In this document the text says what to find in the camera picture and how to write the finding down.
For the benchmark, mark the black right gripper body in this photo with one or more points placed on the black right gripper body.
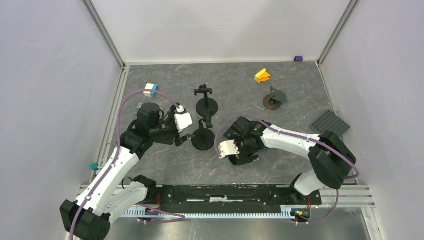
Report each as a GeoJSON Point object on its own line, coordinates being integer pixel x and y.
{"type": "Point", "coordinates": [244, 149]}

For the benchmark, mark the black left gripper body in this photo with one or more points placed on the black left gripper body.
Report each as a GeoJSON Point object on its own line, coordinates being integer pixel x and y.
{"type": "Point", "coordinates": [168, 128]}

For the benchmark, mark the black front phone stand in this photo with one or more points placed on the black front phone stand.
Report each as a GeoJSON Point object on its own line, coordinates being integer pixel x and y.
{"type": "Point", "coordinates": [203, 138]}

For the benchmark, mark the black phone stand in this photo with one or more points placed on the black phone stand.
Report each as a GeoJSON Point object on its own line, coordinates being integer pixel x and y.
{"type": "Point", "coordinates": [203, 138]}
{"type": "Point", "coordinates": [206, 104]}

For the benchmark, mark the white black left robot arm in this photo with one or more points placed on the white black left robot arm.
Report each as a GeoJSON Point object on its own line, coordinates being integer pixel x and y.
{"type": "Point", "coordinates": [91, 215]}

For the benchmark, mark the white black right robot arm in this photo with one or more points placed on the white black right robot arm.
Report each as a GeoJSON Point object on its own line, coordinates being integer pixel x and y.
{"type": "Point", "coordinates": [331, 160]}

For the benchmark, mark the black rear phone stand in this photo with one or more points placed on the black rear phone stand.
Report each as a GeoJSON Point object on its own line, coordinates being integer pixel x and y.
{"type": "Point", "coordinates": [206, 104]}

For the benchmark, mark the white blue toy block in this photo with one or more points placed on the white blue toy block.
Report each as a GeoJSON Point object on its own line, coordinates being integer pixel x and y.
{"type": "Point", "coordinates": [151, 86]}

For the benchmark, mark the yellow orange toy block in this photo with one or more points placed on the yellow orange toy block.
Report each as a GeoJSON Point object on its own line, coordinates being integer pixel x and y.
{"type": "Point", "coordinates": [262, 76]}

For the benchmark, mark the teal small clip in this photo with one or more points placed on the teal small clip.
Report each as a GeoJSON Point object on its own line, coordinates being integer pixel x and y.
{"type": "Point", "coordinates": [94, 166]}

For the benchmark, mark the grey studded baseplate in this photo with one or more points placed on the grey studded baseplate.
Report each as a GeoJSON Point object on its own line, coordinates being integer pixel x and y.
{"type": "Point", "coordinates": [329, 121]}

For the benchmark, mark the purple small block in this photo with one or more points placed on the purple small block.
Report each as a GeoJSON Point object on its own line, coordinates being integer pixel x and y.
{"type": "Point", "coordinates": [298, 58]}

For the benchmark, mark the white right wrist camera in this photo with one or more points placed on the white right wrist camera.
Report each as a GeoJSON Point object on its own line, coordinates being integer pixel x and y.
{"type": "Point", "coordinates": [228, 148]}

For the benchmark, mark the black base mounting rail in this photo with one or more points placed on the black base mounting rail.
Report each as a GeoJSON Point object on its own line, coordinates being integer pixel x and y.
{"type": "Point", "coordinates": [228, 199]}

